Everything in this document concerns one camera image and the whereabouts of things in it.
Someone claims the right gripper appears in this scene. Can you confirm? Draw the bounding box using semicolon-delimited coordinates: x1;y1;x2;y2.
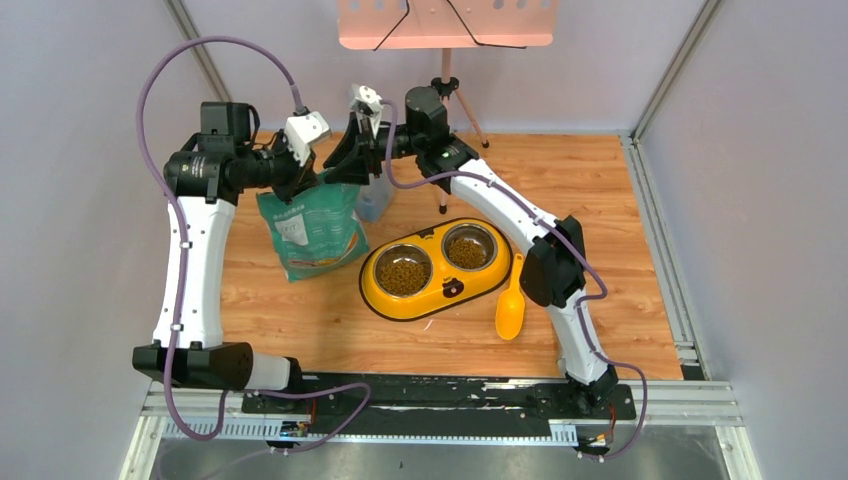
323;113;425;186

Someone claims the green pet food bag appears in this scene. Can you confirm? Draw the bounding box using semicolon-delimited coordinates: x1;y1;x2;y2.
256;174;369;283

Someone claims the yellow plastic scoop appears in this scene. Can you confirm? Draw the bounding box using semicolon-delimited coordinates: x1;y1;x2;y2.
495;253;526;340

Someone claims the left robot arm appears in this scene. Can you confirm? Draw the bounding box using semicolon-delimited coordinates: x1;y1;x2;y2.
132;102;330;413

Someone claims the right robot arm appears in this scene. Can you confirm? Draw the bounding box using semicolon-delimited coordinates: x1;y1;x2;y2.
324;85;619;418

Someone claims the yellow double pet bowl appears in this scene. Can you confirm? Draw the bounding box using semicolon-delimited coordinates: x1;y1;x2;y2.
359;217;513;322

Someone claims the blue wrapped package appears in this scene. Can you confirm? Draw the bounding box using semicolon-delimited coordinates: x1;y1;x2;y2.
355;175;395;223

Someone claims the brown kibble in bowls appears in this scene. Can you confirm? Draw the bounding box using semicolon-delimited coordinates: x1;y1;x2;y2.
374;239;489;298

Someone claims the pink music stand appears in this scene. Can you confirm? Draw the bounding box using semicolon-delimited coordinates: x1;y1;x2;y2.
337;0;562;216

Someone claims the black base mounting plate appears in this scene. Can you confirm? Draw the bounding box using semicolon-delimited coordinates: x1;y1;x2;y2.
241;372;638;433

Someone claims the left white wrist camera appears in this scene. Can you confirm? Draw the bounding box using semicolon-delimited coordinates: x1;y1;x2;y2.
283;112;332;167

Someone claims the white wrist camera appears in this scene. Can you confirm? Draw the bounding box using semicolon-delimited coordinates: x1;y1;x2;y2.
350;84;383;134
283;112;332;167

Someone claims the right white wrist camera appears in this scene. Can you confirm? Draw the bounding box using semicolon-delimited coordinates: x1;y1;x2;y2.
350;84;383;134

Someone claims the slotted cable duct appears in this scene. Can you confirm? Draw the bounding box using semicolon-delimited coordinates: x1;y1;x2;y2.
160;415;580;446

